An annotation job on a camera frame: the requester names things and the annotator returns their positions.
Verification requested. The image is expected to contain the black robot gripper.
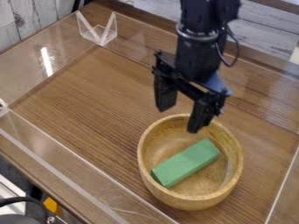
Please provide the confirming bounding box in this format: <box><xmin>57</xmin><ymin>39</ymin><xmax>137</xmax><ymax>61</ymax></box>
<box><xmin>152</xmin><ymin>29</ymin><xmax>229</xmax><ymax>134</ymax></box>

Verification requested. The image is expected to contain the green rectangular block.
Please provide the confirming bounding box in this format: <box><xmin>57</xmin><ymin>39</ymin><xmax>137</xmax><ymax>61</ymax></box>
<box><xmin>150</xmin><ymin>138</ymin><xmax>220</xmax><ymax>188</ymax></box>

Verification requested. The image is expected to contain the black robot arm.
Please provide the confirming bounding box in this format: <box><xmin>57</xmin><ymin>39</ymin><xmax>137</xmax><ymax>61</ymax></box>
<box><xmin>152</xmin><ymin>0</ymin><xmax>240</xmax><ymax>133</ymax></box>

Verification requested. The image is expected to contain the yellow button on device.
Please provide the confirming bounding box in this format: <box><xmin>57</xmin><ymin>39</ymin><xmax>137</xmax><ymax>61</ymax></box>
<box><xmin>42</xmin><ymin>197</ymin><xmax>60</xmax><ymax>214</ymax></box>

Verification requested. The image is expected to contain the black device bottom left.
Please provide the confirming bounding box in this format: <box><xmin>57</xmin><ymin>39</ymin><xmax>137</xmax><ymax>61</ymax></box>
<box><xmin>0</xmin><ymin>174</ymin><xmax>70</xmax><ymax>224</ymax></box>

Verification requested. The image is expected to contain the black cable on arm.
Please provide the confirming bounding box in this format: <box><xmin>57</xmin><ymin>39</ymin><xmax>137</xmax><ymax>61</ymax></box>
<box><xmin>213</xmin><ymin>25</ymin><xmax>242</xmax><ymax>68</ymax></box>

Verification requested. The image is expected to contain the clear acrylic corner bracket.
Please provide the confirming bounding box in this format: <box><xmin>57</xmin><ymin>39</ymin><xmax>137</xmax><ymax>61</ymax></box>
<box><xmin>76</xmin><ymin>11</ymin><xmax>117</xmax><ymax>46</ymax></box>

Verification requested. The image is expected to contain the black cable bottom left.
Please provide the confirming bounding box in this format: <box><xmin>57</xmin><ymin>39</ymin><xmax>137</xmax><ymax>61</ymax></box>
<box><xmin>0</xmin><ymin>195</ymin><xmax>46</xmax><ymax>224</ymax></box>

